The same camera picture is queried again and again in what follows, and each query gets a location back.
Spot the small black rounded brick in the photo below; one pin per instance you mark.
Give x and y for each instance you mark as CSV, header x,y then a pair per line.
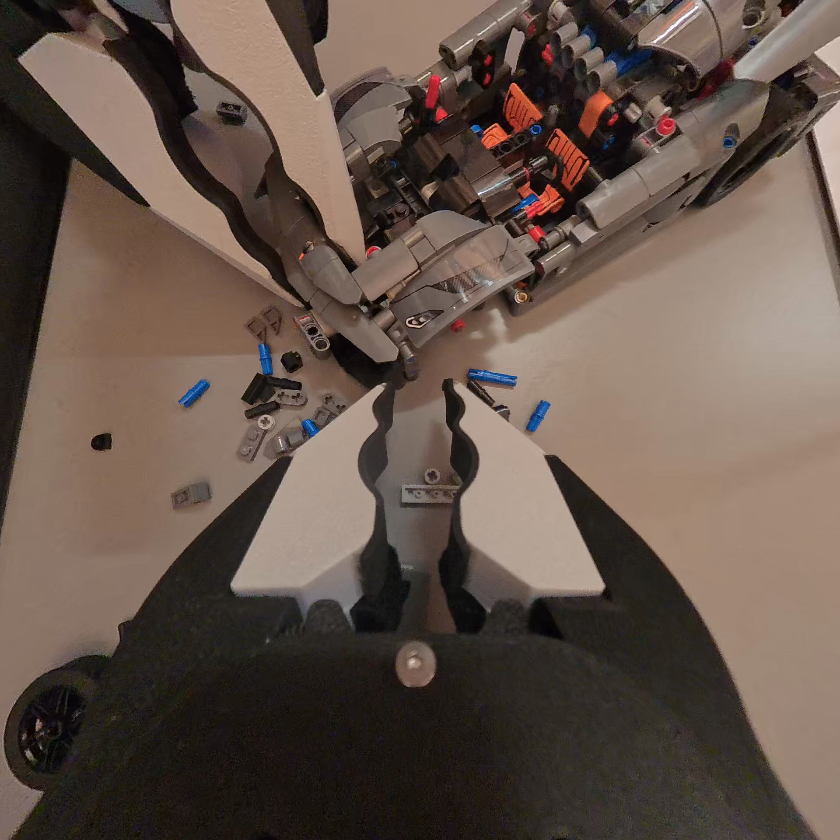
x,y
101,442

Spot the black lego pin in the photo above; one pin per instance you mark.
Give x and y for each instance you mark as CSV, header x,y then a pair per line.
x,y
489,400

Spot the grey lego car model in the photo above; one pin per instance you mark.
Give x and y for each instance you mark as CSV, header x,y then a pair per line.
x,y
525,164

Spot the black lego wheel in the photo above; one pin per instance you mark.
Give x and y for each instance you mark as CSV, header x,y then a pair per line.
x,y
49,728

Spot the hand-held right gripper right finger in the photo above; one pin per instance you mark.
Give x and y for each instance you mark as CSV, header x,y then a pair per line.
x,y
531,525

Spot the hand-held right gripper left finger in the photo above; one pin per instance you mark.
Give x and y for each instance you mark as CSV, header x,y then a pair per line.
x,y
302,525

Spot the light grey long lego plate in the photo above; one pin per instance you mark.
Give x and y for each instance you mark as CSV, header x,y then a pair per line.
x,y
430,494

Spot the long blue lego pin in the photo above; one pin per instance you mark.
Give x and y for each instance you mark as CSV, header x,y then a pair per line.
x,y
310,428
492,377

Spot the pile of small lego pieces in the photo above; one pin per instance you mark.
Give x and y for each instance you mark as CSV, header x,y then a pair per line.
x,y
256,388

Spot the light grey axle bush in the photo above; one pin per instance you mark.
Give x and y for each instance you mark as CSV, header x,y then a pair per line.
x,y
433,476

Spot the black perforated board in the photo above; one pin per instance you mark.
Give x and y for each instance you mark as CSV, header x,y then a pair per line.
x,y
19,328

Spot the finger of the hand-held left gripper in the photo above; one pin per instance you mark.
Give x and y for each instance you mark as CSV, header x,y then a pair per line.
x,y
275,65
98,98

